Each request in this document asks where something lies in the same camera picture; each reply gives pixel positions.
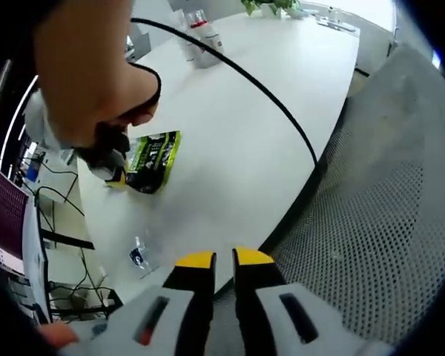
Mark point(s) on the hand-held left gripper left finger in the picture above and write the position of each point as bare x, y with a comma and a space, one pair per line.
193, 293

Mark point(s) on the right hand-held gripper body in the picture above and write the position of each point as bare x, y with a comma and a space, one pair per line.
109, 163

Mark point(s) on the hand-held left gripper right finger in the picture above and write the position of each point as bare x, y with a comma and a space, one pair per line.
257, 293

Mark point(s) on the black green foil packet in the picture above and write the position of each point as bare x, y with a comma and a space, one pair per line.
159, 155

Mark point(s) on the white skincare tube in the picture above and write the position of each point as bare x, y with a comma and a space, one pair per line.
189, 53

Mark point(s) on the red-collared clear-capped skincare bottle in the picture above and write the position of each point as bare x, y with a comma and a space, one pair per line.
202, 61

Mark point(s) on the person's right hand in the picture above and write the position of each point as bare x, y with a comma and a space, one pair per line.
96, 96

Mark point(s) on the person's left hand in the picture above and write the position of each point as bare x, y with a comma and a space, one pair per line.
59, 333

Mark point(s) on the clear plastic wrapper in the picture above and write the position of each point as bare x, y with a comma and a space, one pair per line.
137, 256

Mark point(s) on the white standing desk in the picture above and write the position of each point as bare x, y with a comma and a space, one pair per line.
35, 259

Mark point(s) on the dark red screen monitor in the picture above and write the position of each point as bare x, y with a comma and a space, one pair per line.
5, 215

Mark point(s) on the grey mesh office chair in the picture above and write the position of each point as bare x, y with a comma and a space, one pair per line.
374, 222

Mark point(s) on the potted green plant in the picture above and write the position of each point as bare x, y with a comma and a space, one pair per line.
250, 5

